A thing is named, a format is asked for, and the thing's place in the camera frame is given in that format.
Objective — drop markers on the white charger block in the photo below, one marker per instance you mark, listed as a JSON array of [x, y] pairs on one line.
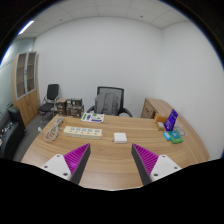
[[120, 137]]

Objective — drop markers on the black visitor chair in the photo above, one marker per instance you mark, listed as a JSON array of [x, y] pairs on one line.
[[51, 93]]

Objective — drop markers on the purple standing sign card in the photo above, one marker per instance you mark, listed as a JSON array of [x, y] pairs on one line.
[[171, 120]]

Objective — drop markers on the grey backpack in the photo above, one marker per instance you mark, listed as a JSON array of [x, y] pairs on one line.
[[106, 104]]

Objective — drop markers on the wooden glass-door cabinet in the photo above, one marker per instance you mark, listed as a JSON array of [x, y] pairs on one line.
[[28, 103]]

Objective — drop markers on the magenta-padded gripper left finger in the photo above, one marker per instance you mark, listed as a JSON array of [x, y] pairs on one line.
[[60, 165]]

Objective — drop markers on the printed paper sheet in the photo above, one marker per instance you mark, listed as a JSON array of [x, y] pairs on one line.
[[92, 117]]

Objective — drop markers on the wooden side desk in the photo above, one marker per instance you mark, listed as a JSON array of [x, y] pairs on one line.
[[150, 108]]

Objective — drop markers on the black mesh office chair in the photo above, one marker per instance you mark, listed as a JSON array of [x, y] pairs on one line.
[[121, 96]]

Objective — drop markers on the small black printed box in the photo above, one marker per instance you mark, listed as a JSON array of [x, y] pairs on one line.
[[74, 102]]

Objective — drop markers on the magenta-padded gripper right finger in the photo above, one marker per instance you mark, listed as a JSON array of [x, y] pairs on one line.
[[163, 165]]

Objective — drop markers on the small tan box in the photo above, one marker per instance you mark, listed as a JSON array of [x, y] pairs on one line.
[[160, 126]]

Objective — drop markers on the orange box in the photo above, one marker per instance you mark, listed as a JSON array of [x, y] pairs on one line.
[[160, 118]]

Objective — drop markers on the black sofa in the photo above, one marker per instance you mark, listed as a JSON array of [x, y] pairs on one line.
[[10, 133]]

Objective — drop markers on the small green box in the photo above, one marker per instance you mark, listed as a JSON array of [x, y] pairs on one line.
[[176, 137]]

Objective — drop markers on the cream power strip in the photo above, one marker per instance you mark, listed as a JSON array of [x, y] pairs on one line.
[[82, 132]]

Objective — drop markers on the small blue box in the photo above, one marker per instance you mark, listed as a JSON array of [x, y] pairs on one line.
[[166, 136]]

